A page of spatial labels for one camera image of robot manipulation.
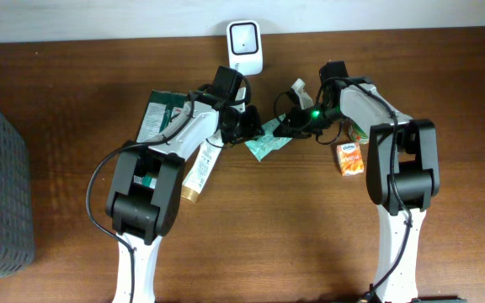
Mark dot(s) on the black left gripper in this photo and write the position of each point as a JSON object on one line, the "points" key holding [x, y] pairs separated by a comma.
{"points": [[253, 130]]}

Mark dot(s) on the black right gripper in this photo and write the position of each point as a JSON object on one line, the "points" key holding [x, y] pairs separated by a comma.
{"points": [[295, 124]]}

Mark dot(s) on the mint green wipes packet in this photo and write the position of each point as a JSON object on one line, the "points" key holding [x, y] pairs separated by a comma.
{"points": [[267, 143]]}

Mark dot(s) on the white tube with gold cap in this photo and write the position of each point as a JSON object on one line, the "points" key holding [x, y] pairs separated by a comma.
{"points": [[205, 161]]}

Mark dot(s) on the green lidded jar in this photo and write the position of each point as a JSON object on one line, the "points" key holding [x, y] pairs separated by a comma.
{"points": [[356, 134]]}

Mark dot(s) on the dark green wipes pack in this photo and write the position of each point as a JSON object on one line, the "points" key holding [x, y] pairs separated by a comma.
{"points": [[161, 107]]}

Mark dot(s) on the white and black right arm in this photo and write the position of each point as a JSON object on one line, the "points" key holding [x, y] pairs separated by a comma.
{"points": [[402, 173]]}

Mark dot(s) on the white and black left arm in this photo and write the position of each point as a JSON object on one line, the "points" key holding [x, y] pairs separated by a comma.
{"points": [[149, 176]]}

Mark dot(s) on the white barcode scanner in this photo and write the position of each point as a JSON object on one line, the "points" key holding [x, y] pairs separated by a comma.
{"points": [[244, 46]]}

